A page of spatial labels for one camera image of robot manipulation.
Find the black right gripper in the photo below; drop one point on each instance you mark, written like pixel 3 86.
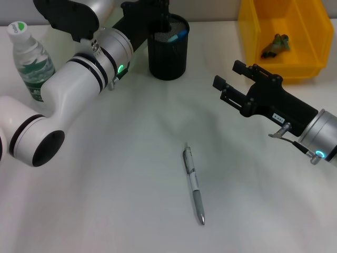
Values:
pixel 273 100

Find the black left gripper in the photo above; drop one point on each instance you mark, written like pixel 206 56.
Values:
pixel 139 21

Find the blue and teal scissors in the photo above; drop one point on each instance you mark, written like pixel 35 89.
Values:
pixel 176 37

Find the silver ballpoint pen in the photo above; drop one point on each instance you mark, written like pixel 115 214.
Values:
pixel 193 182

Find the clear bottle with green label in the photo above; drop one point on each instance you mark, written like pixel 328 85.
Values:
pixel 29 66

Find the silver and white right robot arm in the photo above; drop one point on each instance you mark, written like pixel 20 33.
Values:
pixel 321 137

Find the black mesh pen cup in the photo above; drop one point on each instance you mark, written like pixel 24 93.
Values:
pixel 168 60

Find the yellow plastic bin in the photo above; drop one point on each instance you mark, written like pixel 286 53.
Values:
pixel 302 66

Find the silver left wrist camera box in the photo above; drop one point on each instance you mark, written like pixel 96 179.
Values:
pixel 71 18

